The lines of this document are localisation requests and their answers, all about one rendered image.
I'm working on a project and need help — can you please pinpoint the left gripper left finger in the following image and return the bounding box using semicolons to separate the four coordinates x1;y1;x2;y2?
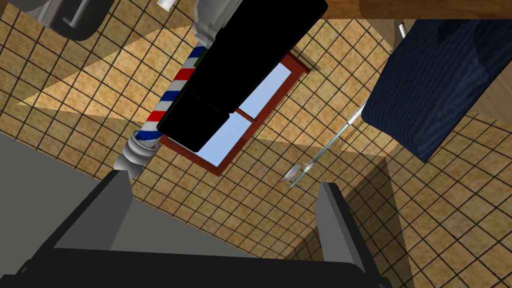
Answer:
39;169;135;252

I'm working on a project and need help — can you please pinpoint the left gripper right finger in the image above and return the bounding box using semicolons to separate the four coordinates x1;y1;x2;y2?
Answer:
315;182;375;276

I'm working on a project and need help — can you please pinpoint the red framed window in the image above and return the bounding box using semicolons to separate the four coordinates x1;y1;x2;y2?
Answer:
159;53;313;178

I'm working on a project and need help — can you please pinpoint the red white blue striped pole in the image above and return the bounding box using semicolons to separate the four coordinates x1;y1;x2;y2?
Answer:
113;0;243;180

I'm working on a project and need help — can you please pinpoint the navy blue towel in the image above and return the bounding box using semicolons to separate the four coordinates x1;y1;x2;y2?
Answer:
360;18;512;164

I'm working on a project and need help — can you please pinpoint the black rectangular block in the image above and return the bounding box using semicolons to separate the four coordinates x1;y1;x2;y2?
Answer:
156;0;329;153

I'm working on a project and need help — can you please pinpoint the dark grey rounded fixture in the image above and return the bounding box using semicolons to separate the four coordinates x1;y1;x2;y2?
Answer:
7;0;116;42

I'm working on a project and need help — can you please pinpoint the silver towel rail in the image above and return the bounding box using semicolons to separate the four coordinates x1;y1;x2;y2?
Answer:
278;21;408;189

